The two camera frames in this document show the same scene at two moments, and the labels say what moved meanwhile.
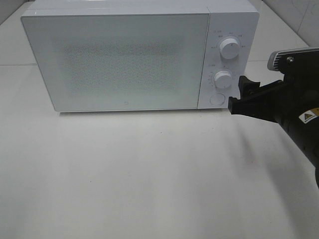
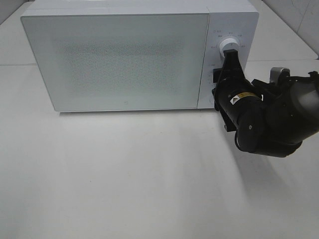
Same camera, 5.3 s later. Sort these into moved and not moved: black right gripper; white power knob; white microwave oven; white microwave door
Moved: black right gripper
Not moved: white microwave oven; white microwave door; white power knob
